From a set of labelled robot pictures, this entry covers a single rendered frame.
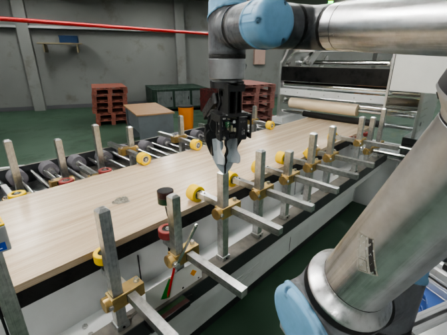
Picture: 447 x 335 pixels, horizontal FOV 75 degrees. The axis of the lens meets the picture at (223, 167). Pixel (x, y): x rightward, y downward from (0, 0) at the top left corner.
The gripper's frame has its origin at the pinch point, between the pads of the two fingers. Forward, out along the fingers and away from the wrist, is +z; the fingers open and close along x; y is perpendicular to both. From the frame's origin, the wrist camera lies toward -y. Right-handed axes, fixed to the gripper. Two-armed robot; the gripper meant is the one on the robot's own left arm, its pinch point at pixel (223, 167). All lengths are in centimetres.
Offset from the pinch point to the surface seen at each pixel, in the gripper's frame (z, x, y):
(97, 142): 27, -34, -137
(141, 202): 42, -15, -72
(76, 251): 42, -41, -41
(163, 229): 41, -9, -43
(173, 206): 24.1, -7.0, -29.8
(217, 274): 45.6, 4.0, -15.8
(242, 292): 46.2, 8.6, -5.5
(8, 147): 20, -76, -118
